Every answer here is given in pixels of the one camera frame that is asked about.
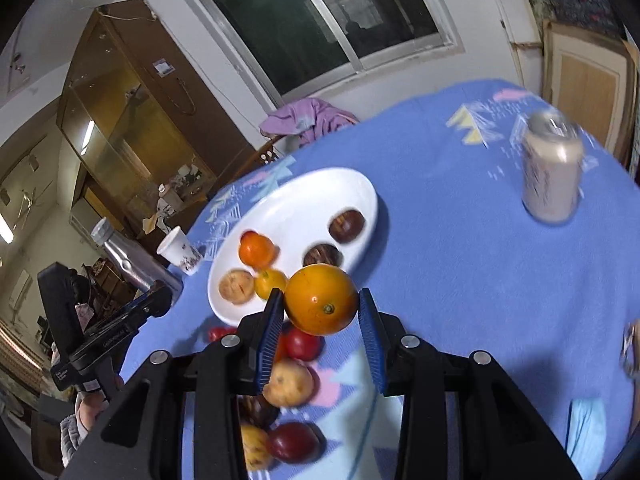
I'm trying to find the sliding glass window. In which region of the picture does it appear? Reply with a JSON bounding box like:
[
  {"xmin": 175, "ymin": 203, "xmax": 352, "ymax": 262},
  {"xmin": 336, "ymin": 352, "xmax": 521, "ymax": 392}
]
[{"xmin": 180, "ymin": 0, "xmax": 466, "ymax": 111}]

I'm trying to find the purple cloth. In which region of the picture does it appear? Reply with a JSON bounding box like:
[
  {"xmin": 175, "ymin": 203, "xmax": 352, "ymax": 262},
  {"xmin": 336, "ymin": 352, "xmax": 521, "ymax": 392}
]
[{"xmin": 259, "ymin": 97, "xmax": 358, "ymax": 148}]

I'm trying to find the pale beverage can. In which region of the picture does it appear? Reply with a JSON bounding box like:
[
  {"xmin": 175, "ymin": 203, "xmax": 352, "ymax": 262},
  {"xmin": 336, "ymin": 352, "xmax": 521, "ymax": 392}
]
[{"xmin": 521, "ymin": 110, "xmax": 586, "ymax": 226}]

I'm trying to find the white oval plate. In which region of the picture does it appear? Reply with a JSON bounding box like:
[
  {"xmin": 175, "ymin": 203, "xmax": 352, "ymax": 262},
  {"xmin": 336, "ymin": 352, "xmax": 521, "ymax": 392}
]
[{"xmin": 207, "ymin": 167, "xmax": 379, "ymax": 326}]

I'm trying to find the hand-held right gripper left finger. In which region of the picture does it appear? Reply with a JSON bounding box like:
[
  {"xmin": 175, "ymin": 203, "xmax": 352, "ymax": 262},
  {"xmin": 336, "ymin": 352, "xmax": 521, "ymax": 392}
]
[{"xmin": 65, "ymin": 287, "xmax": 286, "ymax": 480}]

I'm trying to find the wooden chair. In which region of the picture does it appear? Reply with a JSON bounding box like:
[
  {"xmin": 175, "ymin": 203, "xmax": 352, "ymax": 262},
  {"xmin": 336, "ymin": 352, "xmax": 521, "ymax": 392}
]
[{"xmin": 235, "ymin": 135, "xmax": 296, "ymax": 181}]

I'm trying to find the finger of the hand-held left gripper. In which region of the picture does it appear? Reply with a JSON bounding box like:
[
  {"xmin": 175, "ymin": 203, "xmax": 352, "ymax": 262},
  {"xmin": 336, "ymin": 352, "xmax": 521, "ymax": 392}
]
[{"xmin": 82, "ymin": 282, "xmax": 173, "ymax": 339}]

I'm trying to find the tan potato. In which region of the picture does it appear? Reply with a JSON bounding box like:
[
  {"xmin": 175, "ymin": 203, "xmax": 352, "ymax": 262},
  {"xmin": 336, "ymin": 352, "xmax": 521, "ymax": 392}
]
[{"xmin": 218, "ymin": 269, "xmax": 256, "ymax": 305}]

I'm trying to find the blue printed tablecloth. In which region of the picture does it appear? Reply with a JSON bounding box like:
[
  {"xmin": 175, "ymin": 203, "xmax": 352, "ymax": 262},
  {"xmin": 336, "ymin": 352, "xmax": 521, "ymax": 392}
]
[{"xmin": 120, "ymin": 77, "xmax": 640, "ymax": 480}]

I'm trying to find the dark red plum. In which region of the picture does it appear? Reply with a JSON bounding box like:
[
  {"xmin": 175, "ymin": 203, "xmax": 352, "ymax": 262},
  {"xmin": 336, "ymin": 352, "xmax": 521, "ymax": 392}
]
[{"xmin": 267, "ymin": 421, "xmax": 321, "ymax": 463}]

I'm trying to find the person's left hand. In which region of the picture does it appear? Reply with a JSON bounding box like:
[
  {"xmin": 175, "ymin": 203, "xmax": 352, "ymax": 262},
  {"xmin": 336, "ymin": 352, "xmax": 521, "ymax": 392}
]
[{"xmin": 75, "ymin": 376, "xmax": 126, "ymax": 434}]

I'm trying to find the striped pepino melon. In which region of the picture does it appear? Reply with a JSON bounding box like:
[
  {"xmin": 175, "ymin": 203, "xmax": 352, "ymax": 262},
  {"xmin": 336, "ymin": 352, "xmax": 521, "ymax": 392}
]
[{"xmin": 240, "ymin": 422, "xmax": 275, "ymax": 472}]

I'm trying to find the white crumpled cloth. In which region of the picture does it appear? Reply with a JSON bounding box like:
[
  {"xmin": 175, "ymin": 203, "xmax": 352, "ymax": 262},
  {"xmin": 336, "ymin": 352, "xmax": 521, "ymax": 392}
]
[{"xmin": 142, "ymin": 210, "xmax": 173, "ymax": 233}]

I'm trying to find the blue face mask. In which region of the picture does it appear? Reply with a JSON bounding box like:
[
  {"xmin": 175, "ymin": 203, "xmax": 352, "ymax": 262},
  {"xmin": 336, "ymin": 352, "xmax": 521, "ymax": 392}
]
[{"xmin": 567, "ymin": 396, "xmax": 621, "ymax": 480}]

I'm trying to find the dark brown water chestnut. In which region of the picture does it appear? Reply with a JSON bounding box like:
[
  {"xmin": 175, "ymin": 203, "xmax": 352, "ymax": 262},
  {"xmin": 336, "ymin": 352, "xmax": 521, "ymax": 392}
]
[
  {"xmin": 239, "ymin": 395, "xmax": 281, "ymax": 431},
  {"xmin": 328, "ymin": 208, "xmax": 366, "ymax": 244},
  {"xmin": 302, "ymin": 243, "xmax": 345, "ymax": 268}
]

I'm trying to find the orange mandarin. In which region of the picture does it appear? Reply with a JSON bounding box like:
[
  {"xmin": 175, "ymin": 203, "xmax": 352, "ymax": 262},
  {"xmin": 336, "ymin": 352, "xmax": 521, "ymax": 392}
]
[{"xmin": 238, "ymin": 232, "xmax": 278, "ymax": 268}]

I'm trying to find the stainless steel bottle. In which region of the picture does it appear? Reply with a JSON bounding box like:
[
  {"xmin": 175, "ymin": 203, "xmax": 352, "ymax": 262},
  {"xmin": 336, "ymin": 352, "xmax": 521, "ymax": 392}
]
[{"xmin": 90, "ymin": 217, "xmax": 183, "ymax": 306}]

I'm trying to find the tall wooden glass cabinet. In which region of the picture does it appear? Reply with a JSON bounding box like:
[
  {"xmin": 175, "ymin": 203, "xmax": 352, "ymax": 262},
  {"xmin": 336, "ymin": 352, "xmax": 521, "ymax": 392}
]
[{"xmin": 55, "ymin": 0, "xmax": 271, "ymax": 241}]

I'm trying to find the small golden orange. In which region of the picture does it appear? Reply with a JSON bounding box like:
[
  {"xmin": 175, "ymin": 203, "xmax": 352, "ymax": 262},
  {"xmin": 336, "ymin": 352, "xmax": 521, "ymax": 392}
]
[{"xmin": 283, "ymin": 264, "xmax": 360, "ymax": 337}]

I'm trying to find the yellow orange citrus fruit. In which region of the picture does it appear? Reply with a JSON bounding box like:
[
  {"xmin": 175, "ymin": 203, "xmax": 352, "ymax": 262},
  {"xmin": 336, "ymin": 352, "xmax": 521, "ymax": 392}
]
[{"xmin": 254, "ymin": 268, "xmax": 288, "ymax": 302}]

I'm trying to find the white printed paper cup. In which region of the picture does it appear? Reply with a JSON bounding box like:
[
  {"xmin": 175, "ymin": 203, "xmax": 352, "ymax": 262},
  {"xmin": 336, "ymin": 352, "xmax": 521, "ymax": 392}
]
[{"xmin": 156, "ymin": 226, "xmax": 203, "ymax": 277}]

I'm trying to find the tan round fruit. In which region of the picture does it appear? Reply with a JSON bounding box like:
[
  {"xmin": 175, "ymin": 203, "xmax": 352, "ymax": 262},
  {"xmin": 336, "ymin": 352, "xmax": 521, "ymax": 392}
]
[{"xmin": 262, "ymin": 358, "xmax": 316, "ymax": 407}]

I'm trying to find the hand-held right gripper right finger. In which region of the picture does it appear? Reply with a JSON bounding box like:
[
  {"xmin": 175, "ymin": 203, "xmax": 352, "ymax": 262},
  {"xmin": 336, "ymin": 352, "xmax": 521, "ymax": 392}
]
[{"xmin": 357, "ymin": 287, "xmax": 582, "ymax": 480}]

